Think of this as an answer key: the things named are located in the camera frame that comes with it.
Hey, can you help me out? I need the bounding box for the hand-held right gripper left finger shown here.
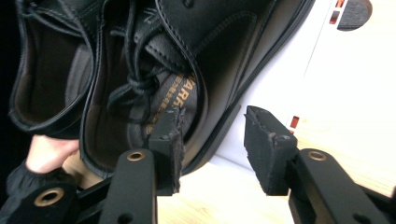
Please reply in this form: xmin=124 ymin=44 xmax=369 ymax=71
xmin=148 ymin=106 xmax=185 ymax=197

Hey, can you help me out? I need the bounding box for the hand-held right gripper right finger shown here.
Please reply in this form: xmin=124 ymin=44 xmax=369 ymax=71
xmin=243 ymin=105 xmax=299 ymax=197

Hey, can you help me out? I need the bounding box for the white plastic storage box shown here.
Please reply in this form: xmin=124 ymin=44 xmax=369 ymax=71
xmin=214 ymin=0 xmax=396 ymax=171

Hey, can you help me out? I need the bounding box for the black leather shoe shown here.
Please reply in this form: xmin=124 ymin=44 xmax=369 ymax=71
xmin=8 ymin=0 xmax=96 ymax=140
xmin=78 ymin=0 xmax=316 ymax=181

